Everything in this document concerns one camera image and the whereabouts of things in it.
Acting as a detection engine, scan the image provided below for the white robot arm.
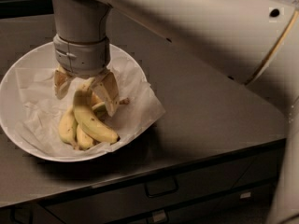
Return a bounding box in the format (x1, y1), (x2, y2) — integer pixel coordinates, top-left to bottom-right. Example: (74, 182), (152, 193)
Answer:
(52, 0), (299, 224)

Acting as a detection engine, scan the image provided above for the dark lower drawer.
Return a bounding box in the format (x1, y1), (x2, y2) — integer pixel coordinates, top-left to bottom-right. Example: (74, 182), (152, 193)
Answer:
(128, 178), (276, 224)

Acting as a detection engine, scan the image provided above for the dark upper drawer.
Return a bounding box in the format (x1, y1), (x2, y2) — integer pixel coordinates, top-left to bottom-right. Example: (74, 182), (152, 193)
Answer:
(42, 140), (285, 224)

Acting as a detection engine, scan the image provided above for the dark drawer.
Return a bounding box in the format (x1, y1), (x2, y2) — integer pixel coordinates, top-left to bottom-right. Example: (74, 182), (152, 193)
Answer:
(128, 178), (276, 224)
(42, 140), (285, 224)

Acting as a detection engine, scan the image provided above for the large white bowl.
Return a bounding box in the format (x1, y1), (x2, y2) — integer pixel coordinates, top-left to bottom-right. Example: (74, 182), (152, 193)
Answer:
(0, 41), (149, 163)

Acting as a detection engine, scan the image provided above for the left yellow banana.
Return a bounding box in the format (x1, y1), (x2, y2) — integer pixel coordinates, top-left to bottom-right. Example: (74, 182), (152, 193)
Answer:
(58, 91), (104, 146)

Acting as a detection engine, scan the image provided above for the white crumpled paper sheet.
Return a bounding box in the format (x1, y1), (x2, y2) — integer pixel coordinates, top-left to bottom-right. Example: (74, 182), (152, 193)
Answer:
(16, 57), (164, 161)

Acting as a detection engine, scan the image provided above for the greenish middle banana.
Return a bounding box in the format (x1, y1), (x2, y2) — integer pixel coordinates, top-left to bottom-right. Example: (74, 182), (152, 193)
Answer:
(76, 97), (131, 151)

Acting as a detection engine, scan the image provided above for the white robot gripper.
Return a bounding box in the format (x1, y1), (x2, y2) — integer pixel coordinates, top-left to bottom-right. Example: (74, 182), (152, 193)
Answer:
(53, 35), (120, 117)

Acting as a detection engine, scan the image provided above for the large front yellow banana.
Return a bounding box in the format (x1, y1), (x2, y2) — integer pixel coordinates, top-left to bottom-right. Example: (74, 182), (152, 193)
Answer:
(73, 78), (119, 144)

